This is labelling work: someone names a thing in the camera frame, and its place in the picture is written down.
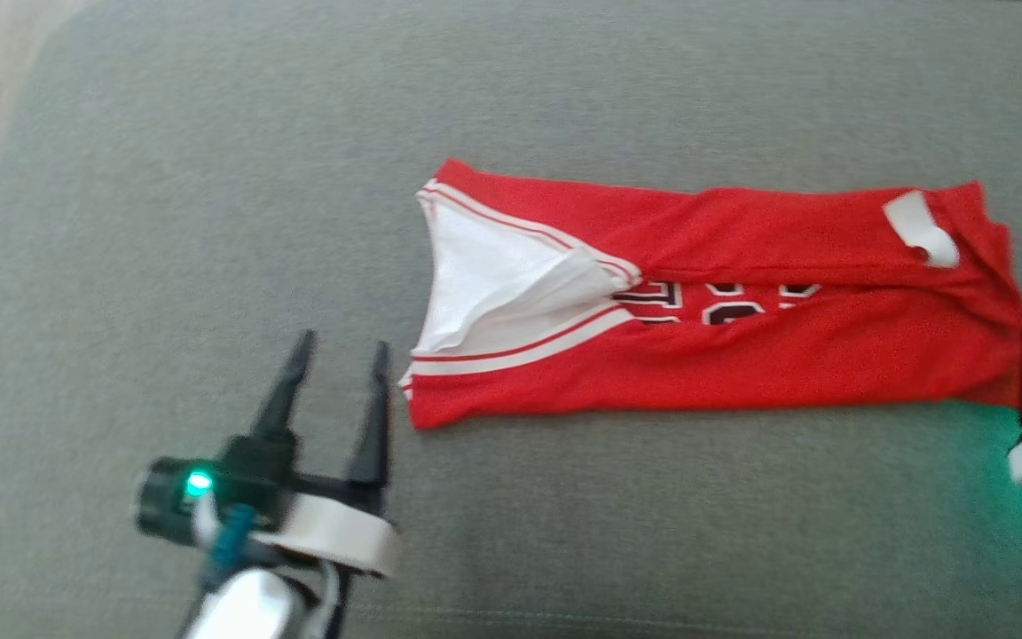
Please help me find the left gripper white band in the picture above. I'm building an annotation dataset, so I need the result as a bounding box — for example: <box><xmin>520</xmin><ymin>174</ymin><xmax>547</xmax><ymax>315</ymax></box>
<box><xmin>134</xmin><ymin>329</ymin><xmax>401</xmax><ymax>578</ymax></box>

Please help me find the red jersey black lettering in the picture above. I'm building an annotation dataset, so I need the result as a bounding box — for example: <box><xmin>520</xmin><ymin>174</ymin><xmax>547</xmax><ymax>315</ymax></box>
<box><xmin>400</xmin><ymin>158</ymin><xmax>1022</xmax><ymax>431</ymax></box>

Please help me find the large grey sofa cushion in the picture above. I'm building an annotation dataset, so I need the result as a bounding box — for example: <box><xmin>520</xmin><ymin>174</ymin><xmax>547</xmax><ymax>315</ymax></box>
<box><xmin>0</xmin><ymin>0</ymin><xmax>1022</xmax><ymax>639</ymax></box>

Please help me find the blue cable connector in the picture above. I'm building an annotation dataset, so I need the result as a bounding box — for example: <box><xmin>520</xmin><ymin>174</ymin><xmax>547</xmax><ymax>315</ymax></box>
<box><xmin>203</xmin><ymin>504</ymin><xmax>256</xmax><ymax>592</ymax></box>

